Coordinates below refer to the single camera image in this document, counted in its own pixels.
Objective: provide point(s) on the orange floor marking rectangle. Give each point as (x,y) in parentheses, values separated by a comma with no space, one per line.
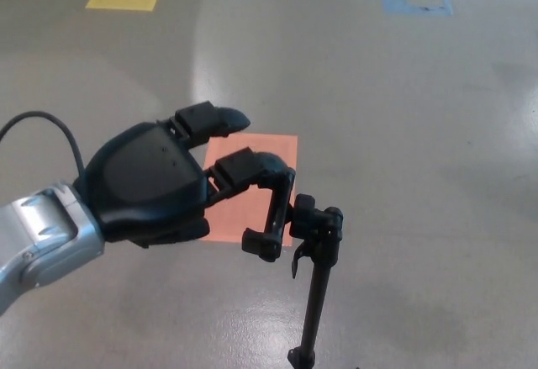
(252,205)

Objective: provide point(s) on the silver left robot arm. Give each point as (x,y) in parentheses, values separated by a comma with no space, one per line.
(42,234)

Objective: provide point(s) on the black phone stand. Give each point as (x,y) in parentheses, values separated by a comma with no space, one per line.
(320,234)

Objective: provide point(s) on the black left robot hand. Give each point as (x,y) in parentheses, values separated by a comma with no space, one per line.
(147,180)

